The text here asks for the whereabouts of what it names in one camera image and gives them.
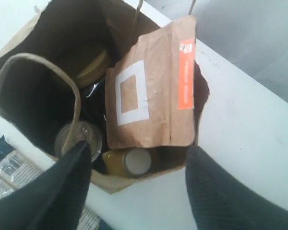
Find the clear can of brown grains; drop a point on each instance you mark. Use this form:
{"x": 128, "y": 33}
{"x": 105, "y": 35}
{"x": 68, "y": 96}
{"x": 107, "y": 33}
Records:
{"x": 84, "y": 131}

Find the clear jar with yellow lid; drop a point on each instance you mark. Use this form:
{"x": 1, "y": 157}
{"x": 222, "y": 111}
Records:
{"x": 90, "y": 65}

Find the dark blue noodle packet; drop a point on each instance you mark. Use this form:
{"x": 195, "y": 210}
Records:
{"x": 16, "y": 171}

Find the yellow rectangular box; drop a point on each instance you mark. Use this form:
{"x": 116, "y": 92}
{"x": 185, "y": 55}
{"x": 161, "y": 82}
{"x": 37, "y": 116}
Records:
{"x": 127, "y": 163}

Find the brown pouch with orange label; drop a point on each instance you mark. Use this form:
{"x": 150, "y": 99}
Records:
{"x": 149, "y": 93}

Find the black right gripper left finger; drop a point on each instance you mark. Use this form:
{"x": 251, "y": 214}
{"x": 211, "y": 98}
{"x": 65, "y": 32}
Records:
{"x": 55, "y": 199}

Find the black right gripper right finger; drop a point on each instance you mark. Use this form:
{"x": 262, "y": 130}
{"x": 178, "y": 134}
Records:
{"x": 220, "y": 202}

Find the brown paper shopping bag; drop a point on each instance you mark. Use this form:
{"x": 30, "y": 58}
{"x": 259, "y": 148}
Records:
{"x": 38, "y": 93}

